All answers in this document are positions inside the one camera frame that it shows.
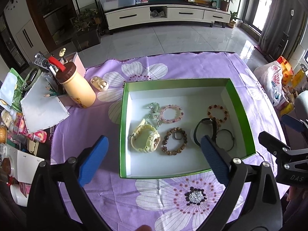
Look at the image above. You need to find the red and pink bead bracelet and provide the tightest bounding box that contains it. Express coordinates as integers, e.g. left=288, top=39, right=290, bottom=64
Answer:
left=207, top=104, right=230, bottom=124

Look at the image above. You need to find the black cord bangle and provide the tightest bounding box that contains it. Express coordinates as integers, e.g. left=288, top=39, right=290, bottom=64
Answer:
left=216, top=129, right=235, bottom=152

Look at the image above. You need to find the black wristwatch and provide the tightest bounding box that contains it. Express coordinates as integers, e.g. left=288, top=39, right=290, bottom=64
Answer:
left=193, top=118, right=217, bottom=147

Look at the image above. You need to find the pink crystal bead bracelet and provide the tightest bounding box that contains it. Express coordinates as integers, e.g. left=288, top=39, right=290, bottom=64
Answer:
left=159, top=104, right=184, bottom=124

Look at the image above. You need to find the brown wooden bead bracelet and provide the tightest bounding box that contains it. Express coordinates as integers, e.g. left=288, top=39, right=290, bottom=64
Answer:
left=161, top=127, right=188, bottom=156

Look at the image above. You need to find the cream plastic wristwatch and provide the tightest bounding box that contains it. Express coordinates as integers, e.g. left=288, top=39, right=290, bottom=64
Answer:
left=130, top=119, right=161, bottom=153

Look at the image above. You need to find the green jade chain bracelet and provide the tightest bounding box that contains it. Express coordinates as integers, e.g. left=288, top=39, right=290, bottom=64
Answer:
left=141, top=102, right=161, bottom=129

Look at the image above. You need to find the white plastic shopping bag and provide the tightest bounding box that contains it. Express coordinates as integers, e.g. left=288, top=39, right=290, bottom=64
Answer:
left=254, top=60, right=285, bottom=106

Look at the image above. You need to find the purple floral tablecloth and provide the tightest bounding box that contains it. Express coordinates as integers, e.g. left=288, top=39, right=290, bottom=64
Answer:
left=51, top=52, right=285, bottom=230

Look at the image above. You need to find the white paper sheet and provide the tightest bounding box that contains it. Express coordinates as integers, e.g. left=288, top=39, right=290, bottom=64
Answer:
left=21, top=76, right=69, bottom=133

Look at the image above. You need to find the green cardboard box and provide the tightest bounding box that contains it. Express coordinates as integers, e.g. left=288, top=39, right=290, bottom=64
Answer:
left=120, top=78, right=256, bottom=179

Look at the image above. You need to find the yellow bear bottle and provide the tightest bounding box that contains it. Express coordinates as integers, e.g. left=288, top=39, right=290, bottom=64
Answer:
left=55, top=61, right=97, bottom=109

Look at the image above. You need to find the cream earbuds case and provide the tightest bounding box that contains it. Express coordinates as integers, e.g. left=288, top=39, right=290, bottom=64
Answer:
left=90, top=76, right=109, bottom=92

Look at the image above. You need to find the white TV cabinet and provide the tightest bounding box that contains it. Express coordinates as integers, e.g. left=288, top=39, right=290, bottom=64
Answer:
left=105, top=4, right=231, bottom=30

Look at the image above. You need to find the potted green plant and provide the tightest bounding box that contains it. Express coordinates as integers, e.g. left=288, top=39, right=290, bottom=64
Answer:
left=72, top=8, right=101, bottom=52

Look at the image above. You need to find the clear plastic storage bin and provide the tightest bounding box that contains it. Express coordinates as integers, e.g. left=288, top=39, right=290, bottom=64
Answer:
left=99, top=0, right=136, bottom=12

